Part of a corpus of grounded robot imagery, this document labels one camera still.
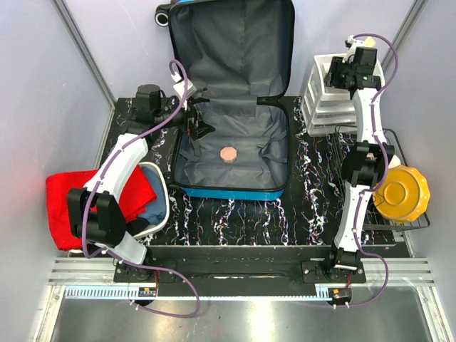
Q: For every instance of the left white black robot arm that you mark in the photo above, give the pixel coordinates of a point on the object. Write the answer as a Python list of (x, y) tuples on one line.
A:
[(151, 111)]

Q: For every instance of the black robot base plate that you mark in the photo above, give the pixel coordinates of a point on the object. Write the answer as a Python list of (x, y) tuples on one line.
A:
[(309, 265)]

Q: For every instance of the red garment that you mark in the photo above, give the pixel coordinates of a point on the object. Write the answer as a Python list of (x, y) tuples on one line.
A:
[(64, 210)]

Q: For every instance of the white plastic basin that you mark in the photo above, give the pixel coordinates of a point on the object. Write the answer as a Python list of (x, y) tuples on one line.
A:
[(104, 220)]

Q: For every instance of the blue fish print suitcase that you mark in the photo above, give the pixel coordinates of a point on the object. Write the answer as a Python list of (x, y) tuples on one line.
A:
[(238, 55)]

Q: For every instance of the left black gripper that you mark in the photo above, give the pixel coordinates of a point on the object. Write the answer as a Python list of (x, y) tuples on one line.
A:
[(197, 130)]

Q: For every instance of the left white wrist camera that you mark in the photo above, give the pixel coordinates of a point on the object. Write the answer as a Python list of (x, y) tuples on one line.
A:
[(181, 85)]

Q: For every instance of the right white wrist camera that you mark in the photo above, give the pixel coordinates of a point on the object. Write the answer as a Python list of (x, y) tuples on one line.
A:
[(352, 44)]

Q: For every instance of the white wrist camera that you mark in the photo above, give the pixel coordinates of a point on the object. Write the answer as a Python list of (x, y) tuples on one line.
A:
[(181, 85), (352, 44)]

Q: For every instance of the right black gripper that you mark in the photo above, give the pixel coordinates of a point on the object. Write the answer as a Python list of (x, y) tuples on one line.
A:
[(336, 64)]

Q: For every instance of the aluminium slotted rail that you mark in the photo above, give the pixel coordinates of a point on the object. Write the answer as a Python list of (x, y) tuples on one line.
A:
[(101, 279)]

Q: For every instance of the blue garment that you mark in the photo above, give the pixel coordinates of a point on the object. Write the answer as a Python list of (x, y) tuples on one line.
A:
[(155, 211)]

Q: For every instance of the pink cup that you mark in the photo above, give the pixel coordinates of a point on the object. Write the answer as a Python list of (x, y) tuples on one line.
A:
[(395, 161)]

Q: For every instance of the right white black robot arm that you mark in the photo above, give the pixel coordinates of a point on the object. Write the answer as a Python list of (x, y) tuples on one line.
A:
[(365, 167)]

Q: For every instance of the yellow scalloped plate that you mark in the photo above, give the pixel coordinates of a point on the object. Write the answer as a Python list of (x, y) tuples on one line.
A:
[(404, 196)]

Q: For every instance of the white plastic drawer organizer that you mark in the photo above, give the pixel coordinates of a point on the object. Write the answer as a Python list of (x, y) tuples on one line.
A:
[(325, 107)]

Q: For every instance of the black wire dish rack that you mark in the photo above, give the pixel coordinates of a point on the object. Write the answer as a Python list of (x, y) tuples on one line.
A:
[(341, 141)]

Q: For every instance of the black garment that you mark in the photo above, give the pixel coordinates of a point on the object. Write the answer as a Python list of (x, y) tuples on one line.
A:
[(137, 226)]

